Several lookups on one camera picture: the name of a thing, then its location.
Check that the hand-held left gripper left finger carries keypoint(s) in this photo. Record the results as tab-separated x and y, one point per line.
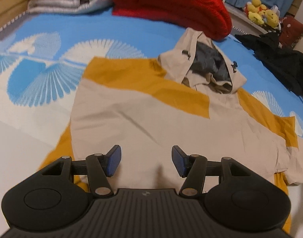
114	160

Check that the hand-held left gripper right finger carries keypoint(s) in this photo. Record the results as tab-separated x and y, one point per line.
178	160

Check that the beige and mustard hooded jacket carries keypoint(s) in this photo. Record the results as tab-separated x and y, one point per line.
141	119

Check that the blue and white patterned bedsheet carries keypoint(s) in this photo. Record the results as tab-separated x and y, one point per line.
42	79

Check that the black garment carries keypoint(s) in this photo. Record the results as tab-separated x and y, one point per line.
283	59

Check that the red folded blanket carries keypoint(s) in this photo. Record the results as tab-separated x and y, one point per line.
171	2

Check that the yellow plush toy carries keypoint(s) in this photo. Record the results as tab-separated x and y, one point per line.
255	3
272	14
256	17

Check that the dark red dotted cushion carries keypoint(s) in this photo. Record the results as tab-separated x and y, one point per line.
293	31

